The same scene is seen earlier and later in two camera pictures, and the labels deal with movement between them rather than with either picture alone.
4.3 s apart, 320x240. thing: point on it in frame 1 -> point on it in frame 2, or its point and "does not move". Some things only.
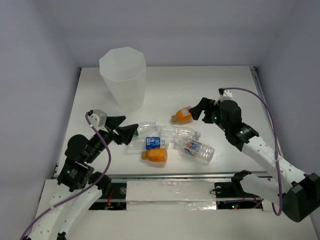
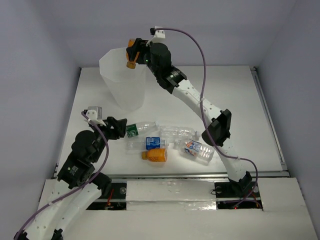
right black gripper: [207, 104] -> [140, 44]
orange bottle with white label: [182, 115] -> [131, 64]
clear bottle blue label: [149, 142] does not move
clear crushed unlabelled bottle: [178, 133] does not move
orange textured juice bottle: [155, 155] does not move
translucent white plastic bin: [123, 70] does not move
